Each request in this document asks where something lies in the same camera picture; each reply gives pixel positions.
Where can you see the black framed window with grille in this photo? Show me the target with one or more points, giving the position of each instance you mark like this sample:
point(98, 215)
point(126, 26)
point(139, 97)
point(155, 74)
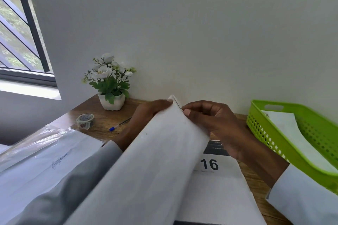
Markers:
point(29, 75)

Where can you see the person's right forearm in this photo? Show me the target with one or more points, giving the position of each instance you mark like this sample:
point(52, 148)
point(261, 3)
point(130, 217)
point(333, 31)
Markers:
point(298, 198)

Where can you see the green plastic basket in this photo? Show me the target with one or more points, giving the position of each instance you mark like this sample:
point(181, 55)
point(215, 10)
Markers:
point(317, 127)

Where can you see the stack of printed papers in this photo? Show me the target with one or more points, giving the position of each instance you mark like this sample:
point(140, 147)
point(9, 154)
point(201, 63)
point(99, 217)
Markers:
point(219, 193)

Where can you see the person's right hand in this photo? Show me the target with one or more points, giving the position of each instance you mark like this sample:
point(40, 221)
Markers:
point(224, 127)

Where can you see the blue ballpoint pen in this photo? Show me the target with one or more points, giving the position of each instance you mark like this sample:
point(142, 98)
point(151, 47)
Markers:
point(112, 128)

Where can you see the patterned tape roll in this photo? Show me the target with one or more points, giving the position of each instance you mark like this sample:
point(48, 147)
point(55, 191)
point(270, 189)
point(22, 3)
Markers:
point(84, 124)

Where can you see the plastic-wrapped white envelope pack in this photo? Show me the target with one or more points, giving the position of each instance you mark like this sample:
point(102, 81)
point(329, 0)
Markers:
point(31, 169)

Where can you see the person's left forearm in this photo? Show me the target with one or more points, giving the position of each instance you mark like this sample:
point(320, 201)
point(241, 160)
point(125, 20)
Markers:
point(74, 188)

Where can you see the person's left hand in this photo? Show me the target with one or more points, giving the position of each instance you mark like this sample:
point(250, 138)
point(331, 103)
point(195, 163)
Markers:
point(140, 124)

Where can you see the long white envelope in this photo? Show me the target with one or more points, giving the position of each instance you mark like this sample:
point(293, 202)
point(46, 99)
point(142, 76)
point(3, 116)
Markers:
point(148, 174)
point(287, 130)

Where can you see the potted white flower plant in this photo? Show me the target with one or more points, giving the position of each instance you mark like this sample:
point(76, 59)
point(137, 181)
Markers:
point(109, 85)

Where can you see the white window sill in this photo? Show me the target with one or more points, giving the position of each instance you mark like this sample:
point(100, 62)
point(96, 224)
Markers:
point(26, 89)

